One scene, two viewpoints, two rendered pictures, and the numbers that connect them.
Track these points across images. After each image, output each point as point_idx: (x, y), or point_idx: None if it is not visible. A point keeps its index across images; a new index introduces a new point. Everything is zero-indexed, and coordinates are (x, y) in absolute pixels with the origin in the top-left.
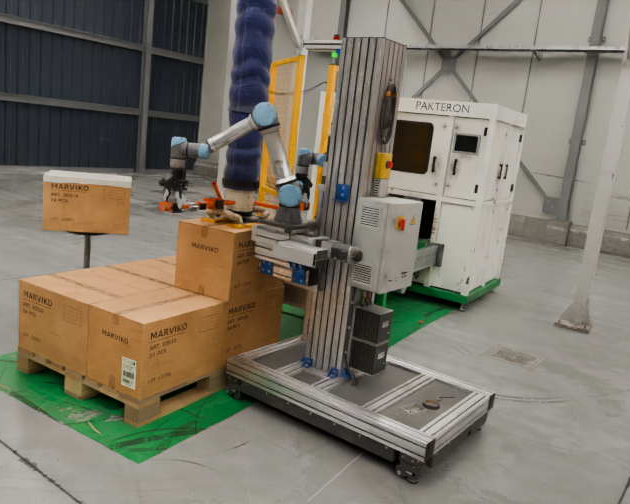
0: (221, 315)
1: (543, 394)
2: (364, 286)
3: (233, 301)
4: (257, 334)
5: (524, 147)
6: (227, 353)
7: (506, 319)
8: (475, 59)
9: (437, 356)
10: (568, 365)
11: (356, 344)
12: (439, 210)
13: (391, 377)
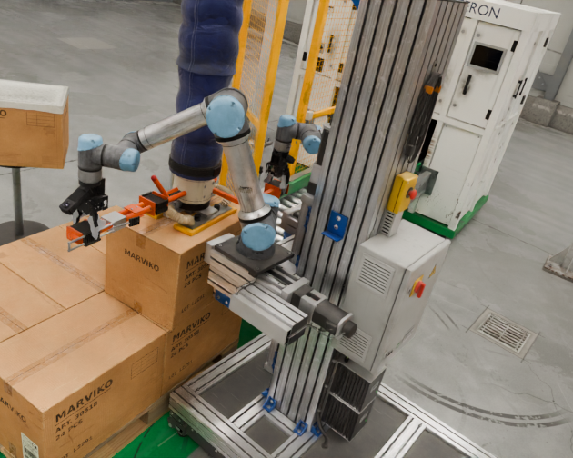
0: (163, 347)
1: (537, 408)
2: (354, 357)
3: (179, 325)
4: (212, 341)
5: None
6: (172, 378)
7: (493, 259)
8: None
9: (419, 333)
10: (562, 347)
11: (334, 401)
12: (439, 132)
13: (371, 423)
